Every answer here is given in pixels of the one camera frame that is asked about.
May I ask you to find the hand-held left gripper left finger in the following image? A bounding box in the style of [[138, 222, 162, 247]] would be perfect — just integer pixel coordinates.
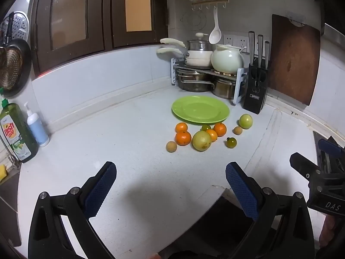
[[28, 161, 118, 259]]

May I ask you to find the wire trivet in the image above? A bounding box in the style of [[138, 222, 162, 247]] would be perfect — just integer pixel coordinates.
[[180, 12, 208, 33]]

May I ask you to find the black frying pan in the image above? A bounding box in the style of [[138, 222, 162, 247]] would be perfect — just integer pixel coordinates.
[[0, 38, 32, 98]]

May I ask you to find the perforated metal steamer plate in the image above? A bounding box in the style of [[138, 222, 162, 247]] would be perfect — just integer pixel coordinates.
[[0, 11, 30, 46]]

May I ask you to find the white pump bottle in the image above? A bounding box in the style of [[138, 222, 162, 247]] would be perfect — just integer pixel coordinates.
[[24, 102, 50, 148]]

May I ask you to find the white ladle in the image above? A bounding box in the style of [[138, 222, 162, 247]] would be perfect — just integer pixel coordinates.
[[209, 6, 222, 45]]

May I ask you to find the steel handled knife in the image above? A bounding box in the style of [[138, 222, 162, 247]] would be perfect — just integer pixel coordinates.
[[248, 31, 255, 66], [263, 41, 270, 68], [257, 35, 264, 67]]

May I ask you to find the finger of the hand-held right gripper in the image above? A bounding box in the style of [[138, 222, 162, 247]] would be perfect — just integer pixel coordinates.
[[290, 152, 322, 180], [318, 139, 345, 158]]

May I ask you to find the person's right hand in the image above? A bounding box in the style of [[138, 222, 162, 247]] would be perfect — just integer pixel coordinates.
[[319, 216, 338, 248]]

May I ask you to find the brown wooden cutting board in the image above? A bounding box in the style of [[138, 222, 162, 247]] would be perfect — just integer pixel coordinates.
[[268, 14, 321, 106]]

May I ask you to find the white pan with cream handle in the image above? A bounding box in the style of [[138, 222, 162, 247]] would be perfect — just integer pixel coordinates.
[[160, 38, 213, 60], [157, 48, 212, 68]]

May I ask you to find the black knife block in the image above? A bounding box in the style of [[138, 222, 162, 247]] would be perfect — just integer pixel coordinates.
[[241, 64, 270, 114]]

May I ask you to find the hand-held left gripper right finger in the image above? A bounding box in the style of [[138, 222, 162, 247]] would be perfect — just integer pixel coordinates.
[[225, 162, 316, 259]]

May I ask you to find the green plate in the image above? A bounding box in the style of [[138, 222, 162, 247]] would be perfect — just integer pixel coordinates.
[[171, 96, 230, 125]]

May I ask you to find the white ceramic pot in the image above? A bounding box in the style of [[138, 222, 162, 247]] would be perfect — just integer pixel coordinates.
[[211, 44, 248, 74]]

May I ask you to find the steel pot with glass lid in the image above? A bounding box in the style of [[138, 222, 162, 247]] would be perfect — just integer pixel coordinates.
[[187, 33, 214, 52]]

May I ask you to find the grey corner pot rack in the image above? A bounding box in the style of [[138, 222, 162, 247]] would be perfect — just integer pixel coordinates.
[[171, 57, 249, 106]]

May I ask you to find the small steel pot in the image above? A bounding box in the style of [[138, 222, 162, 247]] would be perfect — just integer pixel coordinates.
[[212, 77, 238, 100]]

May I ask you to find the green dish soap bottle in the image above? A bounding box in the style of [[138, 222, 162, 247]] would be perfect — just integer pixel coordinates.
[[0, 87, 40, 164]]

